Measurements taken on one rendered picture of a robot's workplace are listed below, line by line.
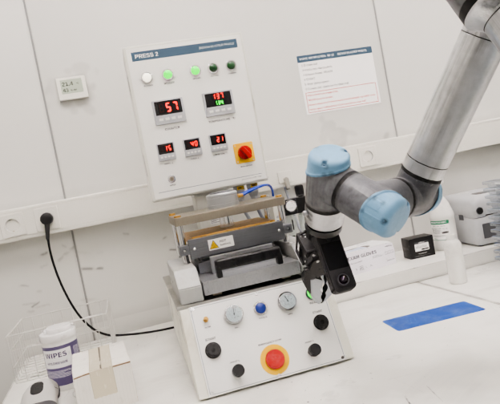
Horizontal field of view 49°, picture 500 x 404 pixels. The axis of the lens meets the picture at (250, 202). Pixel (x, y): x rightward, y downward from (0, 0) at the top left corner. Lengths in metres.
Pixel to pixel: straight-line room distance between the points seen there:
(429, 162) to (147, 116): 0.80
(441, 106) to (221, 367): 0.66
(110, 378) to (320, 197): 0.59
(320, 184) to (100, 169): 1.02
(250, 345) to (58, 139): 0.98
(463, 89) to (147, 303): 1.26
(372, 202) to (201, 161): 0.71
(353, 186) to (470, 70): 0.26
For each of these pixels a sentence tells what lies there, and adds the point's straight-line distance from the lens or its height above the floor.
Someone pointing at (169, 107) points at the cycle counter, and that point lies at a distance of 1.50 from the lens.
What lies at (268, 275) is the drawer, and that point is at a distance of 1.21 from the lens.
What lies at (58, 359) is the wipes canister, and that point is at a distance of 1.43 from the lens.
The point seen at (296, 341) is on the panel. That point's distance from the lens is 1.19.
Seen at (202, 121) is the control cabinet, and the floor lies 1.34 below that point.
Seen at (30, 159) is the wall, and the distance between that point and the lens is 1.84.
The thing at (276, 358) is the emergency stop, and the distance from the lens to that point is 1.17.
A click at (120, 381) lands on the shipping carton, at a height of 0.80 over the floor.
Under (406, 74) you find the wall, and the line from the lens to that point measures 2.18.
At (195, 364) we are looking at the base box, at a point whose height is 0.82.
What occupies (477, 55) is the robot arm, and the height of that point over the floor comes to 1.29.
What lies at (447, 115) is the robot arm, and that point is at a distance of 0.96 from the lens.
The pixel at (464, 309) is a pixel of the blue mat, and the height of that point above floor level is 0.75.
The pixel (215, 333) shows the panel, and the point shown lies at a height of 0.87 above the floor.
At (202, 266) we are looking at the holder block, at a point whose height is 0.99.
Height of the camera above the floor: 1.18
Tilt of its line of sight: 3 degrees down
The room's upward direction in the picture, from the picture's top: 11 degrees counter-clockwise
